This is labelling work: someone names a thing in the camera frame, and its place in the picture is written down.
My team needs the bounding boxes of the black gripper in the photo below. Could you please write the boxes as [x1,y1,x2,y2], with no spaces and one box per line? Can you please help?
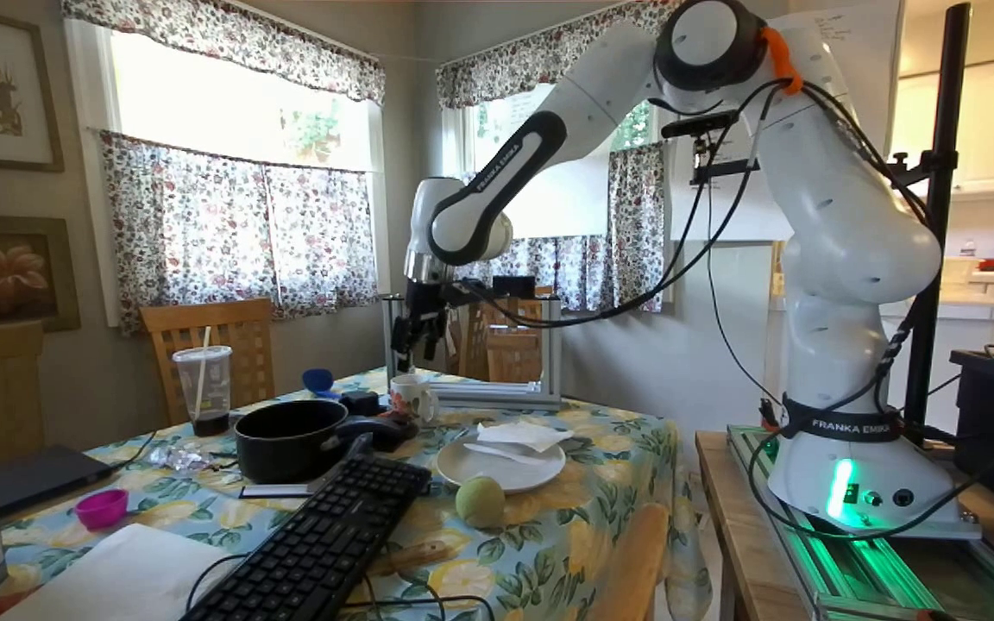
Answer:
[390,279,448,358]

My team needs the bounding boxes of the plastic cup with straw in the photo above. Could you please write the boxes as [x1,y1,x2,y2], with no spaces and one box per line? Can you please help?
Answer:
[172,332,231,433]

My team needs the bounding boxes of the black monitor stand pole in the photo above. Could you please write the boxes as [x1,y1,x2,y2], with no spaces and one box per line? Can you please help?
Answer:
[903,4,971,440]

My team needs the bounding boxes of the black computer keyboard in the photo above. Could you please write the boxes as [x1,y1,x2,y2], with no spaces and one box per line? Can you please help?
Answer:
[183,457,430,621]

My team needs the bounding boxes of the wooden chair by window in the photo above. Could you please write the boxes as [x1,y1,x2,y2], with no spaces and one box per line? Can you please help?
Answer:
[139,295,283,426]

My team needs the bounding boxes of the white paper napkin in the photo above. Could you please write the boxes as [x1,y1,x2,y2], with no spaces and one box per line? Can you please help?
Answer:
[473,419,566,450]

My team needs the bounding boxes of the floral window curtain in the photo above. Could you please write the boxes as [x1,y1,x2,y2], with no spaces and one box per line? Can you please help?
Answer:
[438,0,668,309]
[63,0,385,332]

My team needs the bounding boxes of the lemon print tablecloth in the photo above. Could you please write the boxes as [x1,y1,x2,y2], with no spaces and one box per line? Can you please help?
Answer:
[0,401,688,621]

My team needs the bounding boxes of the black laptop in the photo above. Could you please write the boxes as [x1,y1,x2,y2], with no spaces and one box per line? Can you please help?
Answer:
[0,445,109,512]

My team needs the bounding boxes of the black cable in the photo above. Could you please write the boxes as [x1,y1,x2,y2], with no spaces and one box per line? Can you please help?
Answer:
[448,79,821,339]

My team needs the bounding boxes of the blue small bowl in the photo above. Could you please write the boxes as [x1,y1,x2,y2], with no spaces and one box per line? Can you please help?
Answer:
[299,369,335,393]

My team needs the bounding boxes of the pink silicone cup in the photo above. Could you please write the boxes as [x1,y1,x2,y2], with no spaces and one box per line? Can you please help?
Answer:
[77,491,128,530]

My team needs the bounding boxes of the framed flower picture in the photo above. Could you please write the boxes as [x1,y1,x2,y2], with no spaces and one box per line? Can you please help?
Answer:
[0,218,80,332]

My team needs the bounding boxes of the green apple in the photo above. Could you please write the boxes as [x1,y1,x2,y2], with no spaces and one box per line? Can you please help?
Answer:
[454,476,504,530]

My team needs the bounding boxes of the white paper sheet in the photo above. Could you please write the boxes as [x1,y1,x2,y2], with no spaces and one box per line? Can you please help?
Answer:
[0,524,231,621]

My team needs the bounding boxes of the floral window curtain right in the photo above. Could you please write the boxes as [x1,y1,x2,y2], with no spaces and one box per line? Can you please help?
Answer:
[438,0,668,309]

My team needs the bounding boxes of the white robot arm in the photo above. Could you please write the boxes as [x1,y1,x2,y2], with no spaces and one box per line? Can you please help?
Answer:
[390,0,974,537]

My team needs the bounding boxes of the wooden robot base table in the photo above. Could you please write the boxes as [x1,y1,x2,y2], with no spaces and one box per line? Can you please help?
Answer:
[697,426,994,621]

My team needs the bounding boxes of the black cooking pot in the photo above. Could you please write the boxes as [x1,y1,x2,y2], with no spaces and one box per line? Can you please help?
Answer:
[231,396,422,487]

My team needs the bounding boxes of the floral window curtain left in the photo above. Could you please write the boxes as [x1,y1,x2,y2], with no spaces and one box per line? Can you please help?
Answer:
[63,0,385,332]

